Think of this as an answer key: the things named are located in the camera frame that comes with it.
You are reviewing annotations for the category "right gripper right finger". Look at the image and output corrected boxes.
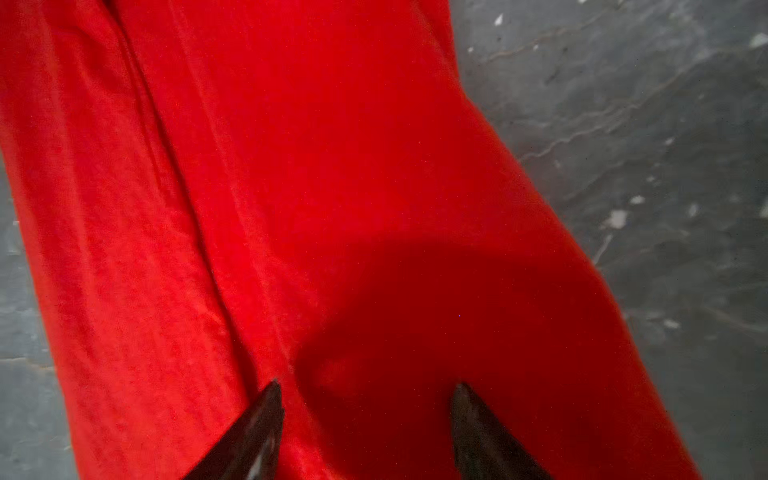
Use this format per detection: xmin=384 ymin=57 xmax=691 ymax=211
xmin=451 ymin=383 xmax=553 ymax=480

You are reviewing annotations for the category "bright red t-shirt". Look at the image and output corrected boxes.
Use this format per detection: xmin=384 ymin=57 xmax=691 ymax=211
xmin=1 ymin=1 xmax=698 ymax=479

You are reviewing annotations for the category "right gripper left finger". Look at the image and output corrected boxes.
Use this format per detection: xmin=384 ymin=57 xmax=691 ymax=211
xmin=183 ymin=380 xmax=285 ymax=480

